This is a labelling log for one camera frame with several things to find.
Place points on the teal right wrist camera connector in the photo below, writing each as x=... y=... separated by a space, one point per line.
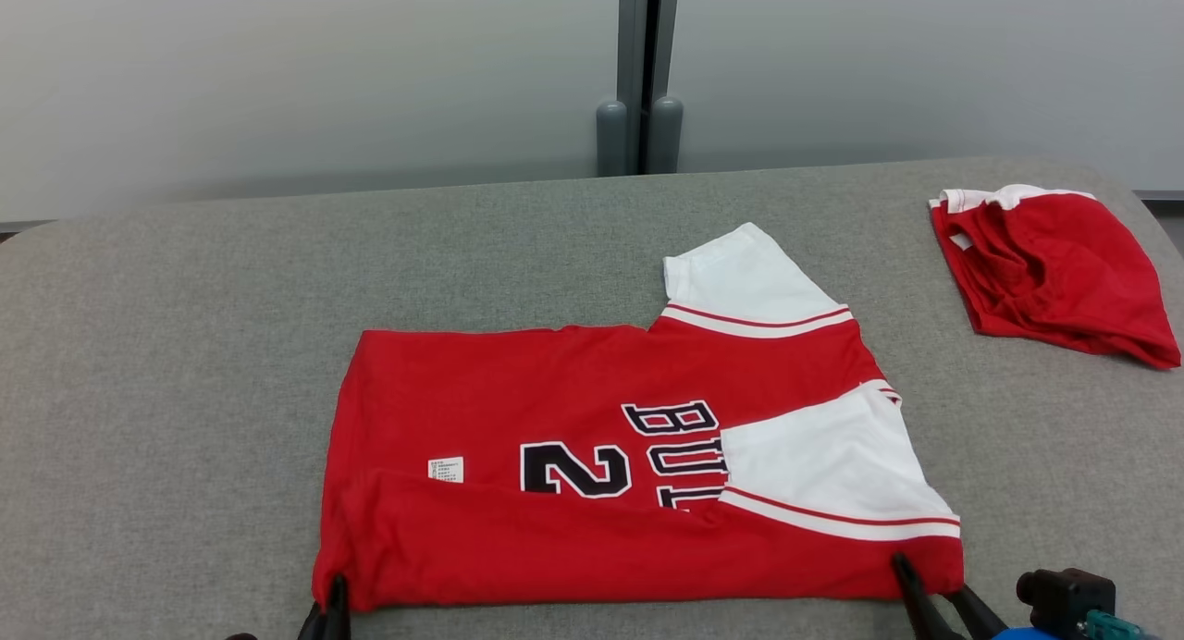
x=1110 y=627

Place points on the grey fabric padded surface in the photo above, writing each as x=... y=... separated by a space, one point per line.
x=185 y=344

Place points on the grey wall baseboard strip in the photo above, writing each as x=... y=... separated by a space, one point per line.
x=23 y=226
x=1161 y=195

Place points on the grey cylindrical post bumper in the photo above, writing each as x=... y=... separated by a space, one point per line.
x=611 y=141
x=665 y=136

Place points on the grey metal partition frame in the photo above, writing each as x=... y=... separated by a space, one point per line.
x=632 y=39

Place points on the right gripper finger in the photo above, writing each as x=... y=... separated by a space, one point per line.
x=925 y=608
x=976 y=621

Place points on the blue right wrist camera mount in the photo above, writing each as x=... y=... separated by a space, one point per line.
x=1022 y=634

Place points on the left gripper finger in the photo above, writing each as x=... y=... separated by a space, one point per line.
x=314 y=626
x=339 y=612

